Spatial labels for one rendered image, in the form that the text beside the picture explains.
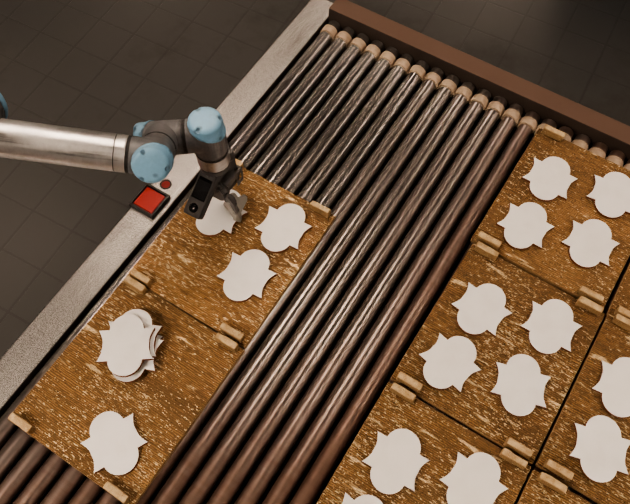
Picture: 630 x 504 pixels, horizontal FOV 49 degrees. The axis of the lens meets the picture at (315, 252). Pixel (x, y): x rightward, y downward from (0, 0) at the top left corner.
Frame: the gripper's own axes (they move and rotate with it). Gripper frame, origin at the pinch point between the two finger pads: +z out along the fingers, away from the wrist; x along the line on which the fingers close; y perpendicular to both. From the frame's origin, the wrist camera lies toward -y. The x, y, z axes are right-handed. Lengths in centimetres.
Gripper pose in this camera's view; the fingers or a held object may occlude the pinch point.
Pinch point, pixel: (219, 212)
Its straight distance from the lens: 176.8
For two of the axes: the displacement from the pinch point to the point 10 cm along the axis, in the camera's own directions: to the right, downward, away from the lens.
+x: -8.5, -4.7, 2.4
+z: 0.0, 4.6, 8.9
